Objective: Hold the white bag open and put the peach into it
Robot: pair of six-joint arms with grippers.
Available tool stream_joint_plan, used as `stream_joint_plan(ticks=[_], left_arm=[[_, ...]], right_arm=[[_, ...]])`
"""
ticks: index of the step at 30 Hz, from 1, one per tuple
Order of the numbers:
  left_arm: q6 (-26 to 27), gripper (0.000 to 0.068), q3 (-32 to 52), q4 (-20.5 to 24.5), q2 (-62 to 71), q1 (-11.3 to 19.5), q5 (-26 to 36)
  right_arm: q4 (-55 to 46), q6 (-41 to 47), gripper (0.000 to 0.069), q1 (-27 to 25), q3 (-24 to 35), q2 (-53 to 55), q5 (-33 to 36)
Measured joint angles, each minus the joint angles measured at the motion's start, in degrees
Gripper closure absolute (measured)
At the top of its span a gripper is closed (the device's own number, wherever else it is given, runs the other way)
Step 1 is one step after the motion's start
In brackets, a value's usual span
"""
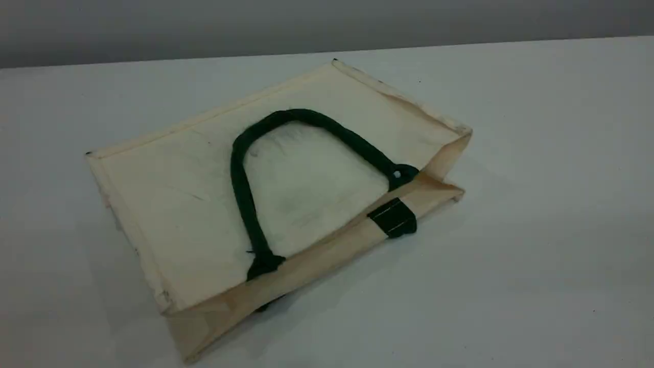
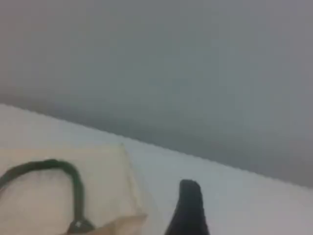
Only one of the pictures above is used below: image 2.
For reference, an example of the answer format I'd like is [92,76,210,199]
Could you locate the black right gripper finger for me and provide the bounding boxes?
[163,179,211,235]

